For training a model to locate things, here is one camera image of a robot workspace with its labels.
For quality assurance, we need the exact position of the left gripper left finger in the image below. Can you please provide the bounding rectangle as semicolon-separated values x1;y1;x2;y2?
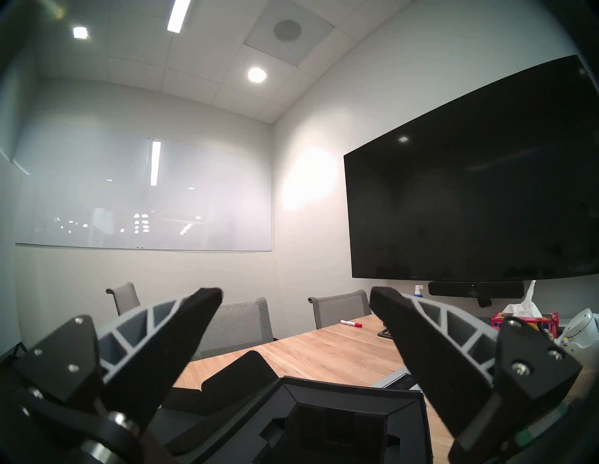
10;287;223;432

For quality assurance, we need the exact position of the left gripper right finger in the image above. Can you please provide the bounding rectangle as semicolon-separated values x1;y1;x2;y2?
369;285;586;447

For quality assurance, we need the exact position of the black cardboard box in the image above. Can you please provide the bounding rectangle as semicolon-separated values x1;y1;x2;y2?
150;350;433;464

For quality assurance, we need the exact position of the red floral tissue box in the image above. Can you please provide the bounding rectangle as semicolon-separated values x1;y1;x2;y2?
490;311;560;340

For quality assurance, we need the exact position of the silver table power outlet panel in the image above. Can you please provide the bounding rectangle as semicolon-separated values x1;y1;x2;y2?
372;367;424;393

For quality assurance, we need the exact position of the grey office chair with armrests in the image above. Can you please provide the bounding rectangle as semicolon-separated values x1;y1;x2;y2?
105;282;141;316

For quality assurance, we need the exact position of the black video conference bar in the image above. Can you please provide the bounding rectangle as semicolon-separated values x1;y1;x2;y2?
428;281;525;308

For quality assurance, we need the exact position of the white tissue sheet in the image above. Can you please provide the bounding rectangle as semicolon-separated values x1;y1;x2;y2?
503;280;542;319

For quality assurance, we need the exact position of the grey mesh office chair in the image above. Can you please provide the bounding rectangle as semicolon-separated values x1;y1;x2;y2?
192;297;274;361
308;289;372;330

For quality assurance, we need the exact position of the linear ceiling light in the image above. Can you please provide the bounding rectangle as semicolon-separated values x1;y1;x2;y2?
167;0;191;33

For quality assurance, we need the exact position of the round ceiling speaker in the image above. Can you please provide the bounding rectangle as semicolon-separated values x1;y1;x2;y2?
273;19;302;43

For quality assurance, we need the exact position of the large wall glass whiteboard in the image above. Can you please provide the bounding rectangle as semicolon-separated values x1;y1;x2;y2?
14;131;273;253

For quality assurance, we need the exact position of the large black wall screen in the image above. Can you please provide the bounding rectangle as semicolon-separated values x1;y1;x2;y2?
344;55;599;282

